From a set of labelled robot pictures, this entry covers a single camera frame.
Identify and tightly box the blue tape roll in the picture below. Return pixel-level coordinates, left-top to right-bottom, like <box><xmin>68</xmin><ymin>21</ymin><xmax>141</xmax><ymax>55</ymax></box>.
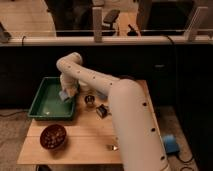
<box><xmin>163</xmin><ymin>135</ymin><xmax>180</xmax><ymax>155</ymax></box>

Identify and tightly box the dark red bowl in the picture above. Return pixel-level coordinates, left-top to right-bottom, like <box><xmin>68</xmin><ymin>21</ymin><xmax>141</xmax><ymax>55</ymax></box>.
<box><xmin>40</xmin><ymin>124</ymin><xmax>67</xmax><ymax>150</ymax></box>

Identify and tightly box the blue sponge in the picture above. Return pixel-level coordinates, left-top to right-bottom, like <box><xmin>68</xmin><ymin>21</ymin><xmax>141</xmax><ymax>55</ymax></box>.
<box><xmin>59</xmin><ymin>90</ymin><xmax>69</xmax><ymax>101</ymax></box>

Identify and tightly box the small metal cup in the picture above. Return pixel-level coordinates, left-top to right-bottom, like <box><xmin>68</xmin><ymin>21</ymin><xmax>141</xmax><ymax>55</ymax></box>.
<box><xmin>84</xmin><ymin>95</ymin><xmax>95</xmax><ymax>107</ymax></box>

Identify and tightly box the white cup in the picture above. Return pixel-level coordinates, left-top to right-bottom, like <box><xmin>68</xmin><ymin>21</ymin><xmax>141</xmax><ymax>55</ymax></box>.
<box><xmin>80</xmin><ymin>84</ymin><xmax>91</xmax><ymax>93</ymax></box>

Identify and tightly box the black binder clip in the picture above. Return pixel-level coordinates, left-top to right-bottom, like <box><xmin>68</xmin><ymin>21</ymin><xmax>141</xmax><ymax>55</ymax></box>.
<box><xmin>96</xmin><ymin>105</ymin><xmax>108</xmax><ymax>118</ymax></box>

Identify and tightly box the office chair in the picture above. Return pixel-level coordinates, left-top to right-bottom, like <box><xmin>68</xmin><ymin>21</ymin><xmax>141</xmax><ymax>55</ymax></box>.
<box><xmin>103</xmin><ymin>9</ymin><xmax>120</xmax><ymax>29</ymax></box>

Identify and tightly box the wooden table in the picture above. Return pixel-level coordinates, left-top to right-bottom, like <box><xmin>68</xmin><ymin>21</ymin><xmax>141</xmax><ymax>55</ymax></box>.
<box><xmin>17</xmin><ymin>79</ymin><xmax>168</xmax><ymax>166</ymax></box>

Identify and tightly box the black floor cable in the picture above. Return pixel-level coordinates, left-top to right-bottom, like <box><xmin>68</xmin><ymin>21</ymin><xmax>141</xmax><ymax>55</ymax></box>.
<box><xmin>176</xmin><ymin>150</ymin><xmax>196</xmax><ymax>171</ymax></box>

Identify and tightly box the silver fork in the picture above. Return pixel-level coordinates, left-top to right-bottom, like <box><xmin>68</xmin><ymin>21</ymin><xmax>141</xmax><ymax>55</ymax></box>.
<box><xmin>106</xmin><ymin>144</ymin><xmax>118</xmax><ymax>151</ymax></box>

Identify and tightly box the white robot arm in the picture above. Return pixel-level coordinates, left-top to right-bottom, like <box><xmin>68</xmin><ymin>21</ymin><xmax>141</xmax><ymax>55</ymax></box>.
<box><xmin>56</xmin><ymin>52</ymin><xmax>171</xmax><ymax>171</ymax></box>

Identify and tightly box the green plastic tray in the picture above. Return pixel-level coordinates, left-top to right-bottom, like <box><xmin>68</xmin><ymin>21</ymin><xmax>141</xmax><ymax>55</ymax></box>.
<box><xmin>28</xmin><ymin>77</ymin><xmax>76</xmax><ymax>121</ymax></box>

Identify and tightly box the white partition rail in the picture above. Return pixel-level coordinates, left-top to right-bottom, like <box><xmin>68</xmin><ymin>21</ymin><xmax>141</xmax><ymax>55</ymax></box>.
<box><xmin>0</xmin><ymin>35</ymin><xmax>213</xmax><ymax>47</ymax></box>

